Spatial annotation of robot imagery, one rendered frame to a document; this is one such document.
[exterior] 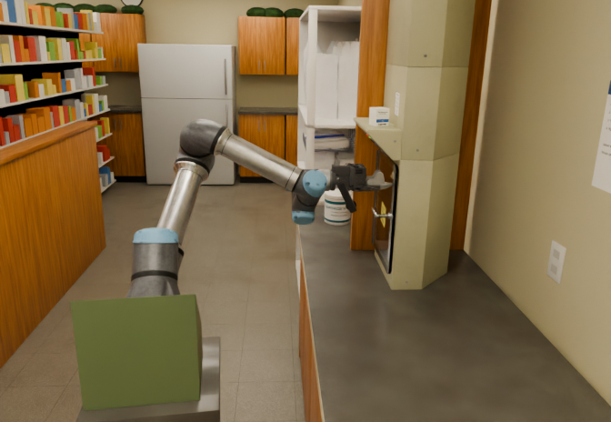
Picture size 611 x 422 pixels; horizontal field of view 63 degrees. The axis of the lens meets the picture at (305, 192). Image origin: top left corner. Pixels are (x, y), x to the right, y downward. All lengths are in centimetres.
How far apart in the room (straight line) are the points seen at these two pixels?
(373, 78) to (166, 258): 109
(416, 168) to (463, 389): 70
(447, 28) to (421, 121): 29
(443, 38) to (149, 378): 127
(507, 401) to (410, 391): 23
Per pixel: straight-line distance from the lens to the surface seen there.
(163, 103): 667
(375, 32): 201
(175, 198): 157
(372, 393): 135
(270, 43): 682
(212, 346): 151
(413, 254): 180
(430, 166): 172
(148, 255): 134
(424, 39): 167
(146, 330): 123
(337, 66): 300
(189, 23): 726
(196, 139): 156
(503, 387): 145
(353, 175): 168
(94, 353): 127
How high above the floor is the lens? 175
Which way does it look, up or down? 16 degrees down
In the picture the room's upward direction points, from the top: 1 degrees clockwise
